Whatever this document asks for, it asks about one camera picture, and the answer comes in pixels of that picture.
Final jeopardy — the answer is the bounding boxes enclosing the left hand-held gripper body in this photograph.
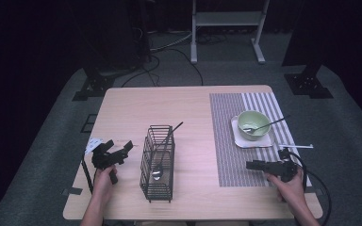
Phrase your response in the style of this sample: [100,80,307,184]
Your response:
[84,137,130,186]

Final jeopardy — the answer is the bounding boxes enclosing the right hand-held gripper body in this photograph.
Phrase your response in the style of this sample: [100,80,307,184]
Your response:
[263,143,314,184]

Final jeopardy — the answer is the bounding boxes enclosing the black wire cutlery basket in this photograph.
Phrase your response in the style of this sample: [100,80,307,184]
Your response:
[139,124,176,203]

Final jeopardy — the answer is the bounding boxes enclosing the black-handled metal spoon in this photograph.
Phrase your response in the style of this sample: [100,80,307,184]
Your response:
[150,121,184,183]
[242,114,291,134]

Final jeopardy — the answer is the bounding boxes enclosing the light green bowl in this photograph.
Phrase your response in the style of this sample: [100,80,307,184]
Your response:
[237,109,272,141]

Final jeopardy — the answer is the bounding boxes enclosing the person's right hand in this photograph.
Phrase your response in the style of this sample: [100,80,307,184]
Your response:
[266,168,305,205]

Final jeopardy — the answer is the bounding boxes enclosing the person's left hand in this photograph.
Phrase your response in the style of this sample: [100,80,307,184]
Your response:
[91,165,118,205]

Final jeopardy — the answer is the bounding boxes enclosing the white square plate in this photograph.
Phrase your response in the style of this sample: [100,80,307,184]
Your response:
[230,115,276,149]

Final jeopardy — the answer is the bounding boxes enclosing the black tape square mark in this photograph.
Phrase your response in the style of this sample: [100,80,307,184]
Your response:
[80,113,98,134]

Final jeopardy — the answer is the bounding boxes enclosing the grey tape strip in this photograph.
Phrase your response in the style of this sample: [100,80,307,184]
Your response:
[304,186,323,196]
[60,186,84,196]

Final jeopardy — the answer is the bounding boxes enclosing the grey striped placemat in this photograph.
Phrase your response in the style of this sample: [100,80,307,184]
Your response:
[209,91,313,188]

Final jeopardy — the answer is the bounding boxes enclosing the black stand base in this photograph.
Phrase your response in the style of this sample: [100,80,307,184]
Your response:
[282,62,335,100]
[72,67,116,102]

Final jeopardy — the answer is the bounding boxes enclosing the dark equipment cabinet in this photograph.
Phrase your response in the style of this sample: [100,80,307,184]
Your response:
[105,0,154,72]

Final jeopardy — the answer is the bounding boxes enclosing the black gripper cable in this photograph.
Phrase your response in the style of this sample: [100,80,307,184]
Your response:
[80,153,94,193]
[287,150,333,226]

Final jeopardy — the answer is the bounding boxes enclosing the black floor cable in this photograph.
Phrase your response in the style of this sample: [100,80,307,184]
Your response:
[120,55,161,89]
[166,47,205,87]

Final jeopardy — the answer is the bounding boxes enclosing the grey floor cable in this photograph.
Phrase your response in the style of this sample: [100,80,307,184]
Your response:
[150,30,193,53]

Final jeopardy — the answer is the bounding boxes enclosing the white metal stand frame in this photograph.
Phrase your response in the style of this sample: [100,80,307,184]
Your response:
[189,0,271,65]

